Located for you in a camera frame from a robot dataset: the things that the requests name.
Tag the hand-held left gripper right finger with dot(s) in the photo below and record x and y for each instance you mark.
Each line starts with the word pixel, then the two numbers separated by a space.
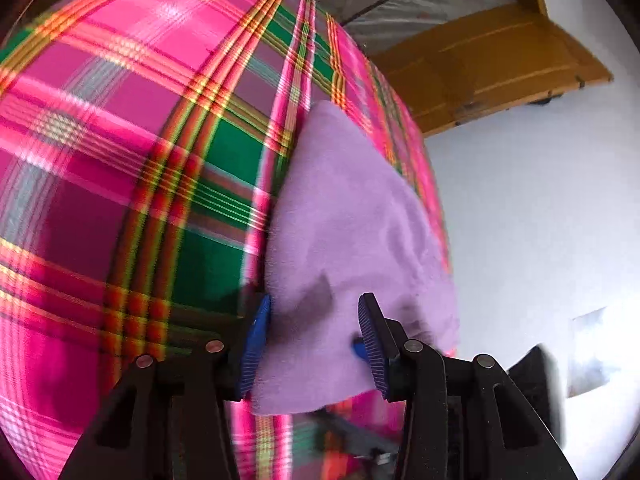
pixel 375 355

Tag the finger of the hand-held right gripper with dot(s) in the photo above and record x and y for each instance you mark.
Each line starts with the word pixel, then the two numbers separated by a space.
pixel 358 349
pixel 355 435

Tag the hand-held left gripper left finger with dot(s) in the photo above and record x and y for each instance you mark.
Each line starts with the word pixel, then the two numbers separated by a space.
pixel 255 350

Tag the purple fleece garment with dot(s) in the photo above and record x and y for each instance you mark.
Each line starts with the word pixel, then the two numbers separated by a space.
pixel 340 210

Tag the pink green plaid tablecloth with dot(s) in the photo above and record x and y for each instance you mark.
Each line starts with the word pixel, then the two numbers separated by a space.
pixel 125 160

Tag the wooden door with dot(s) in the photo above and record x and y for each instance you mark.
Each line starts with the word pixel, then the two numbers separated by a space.
pixel 490 60

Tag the clear plastic door curtain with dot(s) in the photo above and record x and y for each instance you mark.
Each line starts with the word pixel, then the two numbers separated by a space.
pixel 425 5

